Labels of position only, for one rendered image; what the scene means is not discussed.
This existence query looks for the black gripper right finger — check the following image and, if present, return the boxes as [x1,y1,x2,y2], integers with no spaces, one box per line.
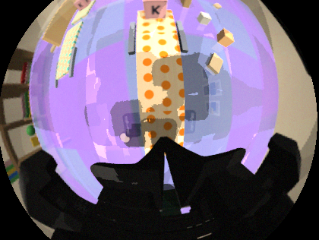
[163,136,246,209]

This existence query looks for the small white cube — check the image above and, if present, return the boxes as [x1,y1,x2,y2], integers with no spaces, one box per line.
[197,12,211,25]

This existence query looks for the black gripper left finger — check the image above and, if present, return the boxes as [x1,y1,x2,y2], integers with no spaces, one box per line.
[90,137,165,212]

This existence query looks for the orange cube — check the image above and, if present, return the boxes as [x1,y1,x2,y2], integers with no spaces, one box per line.
[216,28,234,47]

